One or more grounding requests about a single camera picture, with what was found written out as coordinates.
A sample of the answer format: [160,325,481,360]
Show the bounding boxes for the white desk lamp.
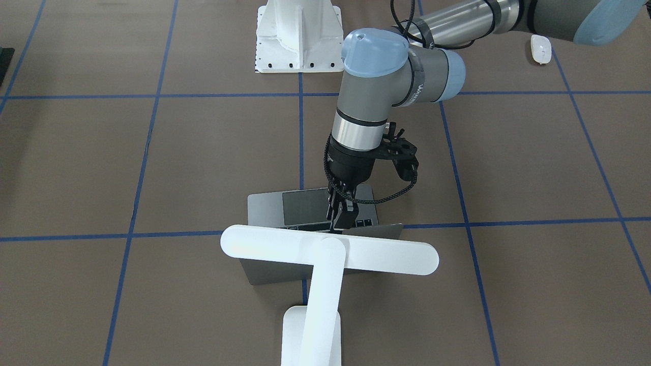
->
[220,225,439,365]

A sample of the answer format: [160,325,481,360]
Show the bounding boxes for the black mouse pad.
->
[0,48,15,85]

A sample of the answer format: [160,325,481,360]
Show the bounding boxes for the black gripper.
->
[325,135,376,232]

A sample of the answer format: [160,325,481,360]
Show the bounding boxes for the white computer mouse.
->
[530,35,553,65]

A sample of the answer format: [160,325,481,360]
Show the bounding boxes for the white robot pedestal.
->
[254,1,344,73]

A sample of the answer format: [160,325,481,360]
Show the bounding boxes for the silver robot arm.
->
[323,1,646,232]

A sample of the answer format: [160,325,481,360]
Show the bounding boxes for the grey laptop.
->
[240,188,404,285]

